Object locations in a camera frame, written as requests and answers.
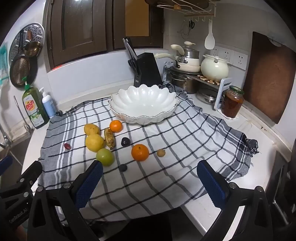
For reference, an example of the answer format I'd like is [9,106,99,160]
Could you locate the white rice paddle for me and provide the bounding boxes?
[204,20,215,50]

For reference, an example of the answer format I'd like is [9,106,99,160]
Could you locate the brass ladle bowl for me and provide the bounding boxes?
[24,30,43,57]

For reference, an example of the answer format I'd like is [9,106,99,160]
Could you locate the glass jar of red sauce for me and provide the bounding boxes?
[221,85,245,118]

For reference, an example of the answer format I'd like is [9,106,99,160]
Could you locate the yellow apple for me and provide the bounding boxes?
[85,134,105,153]

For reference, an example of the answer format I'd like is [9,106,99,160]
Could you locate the large orange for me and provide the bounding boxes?
[131,144,149,162]

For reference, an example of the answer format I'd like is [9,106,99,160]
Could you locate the steel sink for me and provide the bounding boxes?
[0,137,30,179]

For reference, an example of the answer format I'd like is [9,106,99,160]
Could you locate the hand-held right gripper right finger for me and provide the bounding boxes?
[197,160,277,241]

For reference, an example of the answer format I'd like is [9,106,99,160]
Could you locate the green dish soap bottle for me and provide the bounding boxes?
[21,82,49,130]

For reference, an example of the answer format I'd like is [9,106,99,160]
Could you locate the hanging wire loop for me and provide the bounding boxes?
[178,22,193,40]

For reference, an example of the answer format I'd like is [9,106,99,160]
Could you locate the teal printed wall packet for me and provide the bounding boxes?
[0,45,10,87]

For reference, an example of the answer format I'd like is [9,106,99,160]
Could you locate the cream lidded ceramic pot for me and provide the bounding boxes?
[200,54,230,82]

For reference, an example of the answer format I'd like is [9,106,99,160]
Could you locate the countertop shelf rack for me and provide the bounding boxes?
[164,61,232,110]

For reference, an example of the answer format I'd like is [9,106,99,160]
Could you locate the chrome curved faucet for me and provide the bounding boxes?
[13,95,34,135]

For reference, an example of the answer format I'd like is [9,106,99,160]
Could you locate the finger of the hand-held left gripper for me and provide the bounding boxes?
[0,155,14,176]
[0,160,43,204]

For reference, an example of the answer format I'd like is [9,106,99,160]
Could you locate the grey checked cloth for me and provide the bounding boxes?
[38,84,260,220]

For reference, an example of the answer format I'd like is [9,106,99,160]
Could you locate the yellow lemon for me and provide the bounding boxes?
[84,124,101,136]

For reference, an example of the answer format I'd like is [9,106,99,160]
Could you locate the white scalloped bowl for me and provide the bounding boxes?
[108,85,179,126]

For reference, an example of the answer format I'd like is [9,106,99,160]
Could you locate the black handled scissors in block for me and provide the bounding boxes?
[128,58,137,75]

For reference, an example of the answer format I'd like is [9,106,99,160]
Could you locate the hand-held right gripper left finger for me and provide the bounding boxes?
[27,160,104,241]

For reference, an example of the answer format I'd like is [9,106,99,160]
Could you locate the steel pan under shelf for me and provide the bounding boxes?
[196,89,218,104]

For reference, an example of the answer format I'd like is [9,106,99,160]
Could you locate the dark frying pan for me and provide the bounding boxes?
[10,30,38,88]

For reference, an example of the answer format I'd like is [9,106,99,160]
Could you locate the chrome sink tap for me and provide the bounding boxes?
[0,123,12,149]

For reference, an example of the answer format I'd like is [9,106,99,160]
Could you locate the steel pot with glass lid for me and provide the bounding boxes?
[176,41,200,64]

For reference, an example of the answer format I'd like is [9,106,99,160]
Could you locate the white wire wall rack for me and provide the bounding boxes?
[157,0,217,18]

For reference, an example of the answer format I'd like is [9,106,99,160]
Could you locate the white and blue pump bottle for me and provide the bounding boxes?
[39,87,56,118]

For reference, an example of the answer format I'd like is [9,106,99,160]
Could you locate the small orange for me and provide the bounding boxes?
[109,120,123,133]

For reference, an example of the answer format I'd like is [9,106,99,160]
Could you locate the green apple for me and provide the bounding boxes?
[96,148,115,167]

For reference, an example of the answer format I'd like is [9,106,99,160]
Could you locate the scattered beige garlic cloves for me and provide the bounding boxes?
[199,75,221,85]

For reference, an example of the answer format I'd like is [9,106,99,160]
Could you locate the brown wooden cutting board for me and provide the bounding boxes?
[243,31,296,124]

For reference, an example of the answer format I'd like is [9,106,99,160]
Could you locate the perforated steel steamer plate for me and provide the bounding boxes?
[9,23,45,70]

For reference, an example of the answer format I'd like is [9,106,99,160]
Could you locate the brown wooden window frame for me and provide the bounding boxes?
[46,0,165,73]

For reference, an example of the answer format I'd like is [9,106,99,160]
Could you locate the black knife block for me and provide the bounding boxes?
[133,52,163,88]

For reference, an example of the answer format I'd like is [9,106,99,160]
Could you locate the spotted small banana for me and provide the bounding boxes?
[104,128,116,149]

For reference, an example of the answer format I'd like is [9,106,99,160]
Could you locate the large steel stockpot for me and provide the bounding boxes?
[171,72,199,94]

